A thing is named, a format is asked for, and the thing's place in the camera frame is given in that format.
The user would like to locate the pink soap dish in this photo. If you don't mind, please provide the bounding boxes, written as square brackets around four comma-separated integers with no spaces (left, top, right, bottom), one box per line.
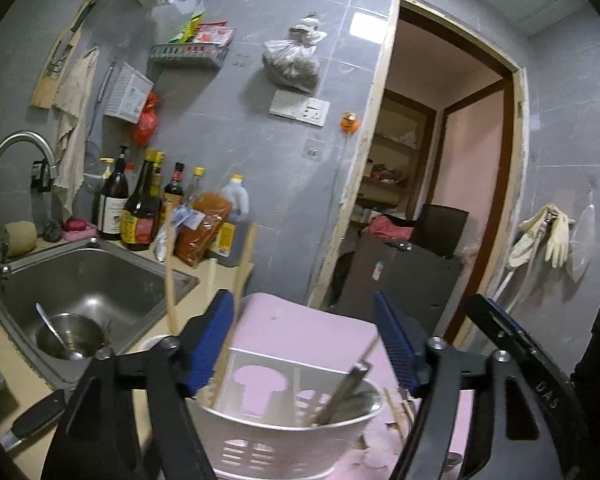
[61,216,98,242]

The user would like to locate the white plastic utensil holder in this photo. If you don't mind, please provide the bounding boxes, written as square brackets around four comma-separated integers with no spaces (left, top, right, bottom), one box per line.
[187,345,386,480]

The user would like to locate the steel bowl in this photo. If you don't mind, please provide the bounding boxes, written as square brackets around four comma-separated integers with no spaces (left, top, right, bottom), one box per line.
[35,311,112,362]

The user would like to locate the steel sink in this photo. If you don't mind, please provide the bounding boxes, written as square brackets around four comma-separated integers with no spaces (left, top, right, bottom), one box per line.
[0,237,201,391]

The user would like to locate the yellow green seasoning packet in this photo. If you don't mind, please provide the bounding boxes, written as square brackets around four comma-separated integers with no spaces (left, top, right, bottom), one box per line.
[167,10,206,45]

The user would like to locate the hanging kitchen knife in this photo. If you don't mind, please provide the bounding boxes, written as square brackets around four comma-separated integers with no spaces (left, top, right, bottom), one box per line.
[47,2,93,81]

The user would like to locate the dark pump bottle white label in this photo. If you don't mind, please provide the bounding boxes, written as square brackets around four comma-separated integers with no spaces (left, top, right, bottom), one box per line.
[97,145,133,241]

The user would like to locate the hanging wooden cutting board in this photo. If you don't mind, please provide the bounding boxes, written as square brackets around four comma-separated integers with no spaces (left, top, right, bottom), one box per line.
[30,0,103,111]

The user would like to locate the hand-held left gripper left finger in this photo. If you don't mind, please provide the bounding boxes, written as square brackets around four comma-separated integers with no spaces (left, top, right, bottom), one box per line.
[40,289,237,480]

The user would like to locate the beige dish towel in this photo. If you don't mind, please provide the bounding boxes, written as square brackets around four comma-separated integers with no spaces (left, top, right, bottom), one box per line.
[51,46,101,221]

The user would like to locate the dark bottle red label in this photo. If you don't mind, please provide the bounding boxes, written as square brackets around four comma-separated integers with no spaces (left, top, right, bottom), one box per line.
[161,161,187,226]

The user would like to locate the clear bottle yellow cap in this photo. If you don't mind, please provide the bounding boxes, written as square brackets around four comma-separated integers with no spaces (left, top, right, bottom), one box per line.
[182,166,206,208]

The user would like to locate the red plastic bag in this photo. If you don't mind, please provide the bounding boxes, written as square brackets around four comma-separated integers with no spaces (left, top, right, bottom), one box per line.
[131,91,161,148]

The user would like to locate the steel ladle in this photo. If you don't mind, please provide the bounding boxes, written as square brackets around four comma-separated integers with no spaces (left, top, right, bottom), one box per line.
[34,302,86,362]

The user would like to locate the orange food packet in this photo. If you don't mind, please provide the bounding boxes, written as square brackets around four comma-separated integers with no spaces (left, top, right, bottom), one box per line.
[172,191,234,268]

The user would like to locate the loofah sponge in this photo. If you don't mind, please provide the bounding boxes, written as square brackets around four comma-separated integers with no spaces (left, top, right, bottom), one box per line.
[1,220,40,258]

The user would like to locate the red seasoning packets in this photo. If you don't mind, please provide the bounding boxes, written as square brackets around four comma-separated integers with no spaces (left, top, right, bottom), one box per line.
[195,21,236,47]

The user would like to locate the red cloth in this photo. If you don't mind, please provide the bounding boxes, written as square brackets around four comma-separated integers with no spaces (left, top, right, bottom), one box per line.
[362,214,416,242]

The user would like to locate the cream rubber glove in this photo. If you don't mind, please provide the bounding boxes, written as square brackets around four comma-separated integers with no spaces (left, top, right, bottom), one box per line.
[544,210,577,269]
[507,203,556,269]

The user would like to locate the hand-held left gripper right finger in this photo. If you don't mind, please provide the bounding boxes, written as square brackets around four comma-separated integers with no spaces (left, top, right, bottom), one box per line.
[372,291,559,480]

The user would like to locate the dark bottle yellow cap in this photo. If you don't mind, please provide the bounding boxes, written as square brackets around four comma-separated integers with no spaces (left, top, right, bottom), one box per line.
[150,151,167,201]

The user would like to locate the white perforated wall box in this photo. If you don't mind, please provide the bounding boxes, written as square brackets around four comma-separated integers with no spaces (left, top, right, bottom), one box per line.
[102,62,156,123]

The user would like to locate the pink floral table cloth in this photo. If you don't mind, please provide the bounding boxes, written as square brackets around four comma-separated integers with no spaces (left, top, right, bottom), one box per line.
[230,292,476,480]

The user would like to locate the black flat panel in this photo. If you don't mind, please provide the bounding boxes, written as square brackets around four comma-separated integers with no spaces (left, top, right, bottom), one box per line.
[415,203,471,260]

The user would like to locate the grey wall rack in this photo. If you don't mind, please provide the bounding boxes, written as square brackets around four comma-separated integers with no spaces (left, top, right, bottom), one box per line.
[147,42,231,70]

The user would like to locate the wooden door frame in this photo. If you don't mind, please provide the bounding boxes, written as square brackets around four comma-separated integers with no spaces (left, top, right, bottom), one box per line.
[307,0,531,356]

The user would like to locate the wooden shelving unit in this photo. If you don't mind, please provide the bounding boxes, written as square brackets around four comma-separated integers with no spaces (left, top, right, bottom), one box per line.
[352,87,438,221]

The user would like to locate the black handled cleaver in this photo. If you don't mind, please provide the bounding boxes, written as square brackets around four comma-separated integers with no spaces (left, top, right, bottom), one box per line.
[0,388,67,454]

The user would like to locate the large oil jug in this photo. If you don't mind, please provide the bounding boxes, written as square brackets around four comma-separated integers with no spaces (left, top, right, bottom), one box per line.
[210,174,252,268]

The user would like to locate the hanging bag of dried goods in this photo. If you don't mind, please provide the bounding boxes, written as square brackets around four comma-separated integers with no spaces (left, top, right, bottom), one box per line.
[261,15,329,95]

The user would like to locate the hanging clear plastic bag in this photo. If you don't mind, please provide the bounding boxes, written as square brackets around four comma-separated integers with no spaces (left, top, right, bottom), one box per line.
[567,202,597,281]

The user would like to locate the blue white plastic bag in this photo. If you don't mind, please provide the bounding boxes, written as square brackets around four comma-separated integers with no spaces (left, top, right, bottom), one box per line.
[152,204,206,263]

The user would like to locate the white hose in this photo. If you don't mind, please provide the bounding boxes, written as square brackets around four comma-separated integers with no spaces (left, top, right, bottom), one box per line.
[490,210,553,311]

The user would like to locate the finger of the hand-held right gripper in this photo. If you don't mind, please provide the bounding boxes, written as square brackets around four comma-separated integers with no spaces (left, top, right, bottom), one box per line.
[464,294,597,480]

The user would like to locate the black wall socket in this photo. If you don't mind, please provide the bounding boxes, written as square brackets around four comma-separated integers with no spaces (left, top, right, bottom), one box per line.
[30,159,53,192]

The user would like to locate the white wall socket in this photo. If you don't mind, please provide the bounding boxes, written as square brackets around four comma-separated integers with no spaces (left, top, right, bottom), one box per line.
[300,97,331,127]

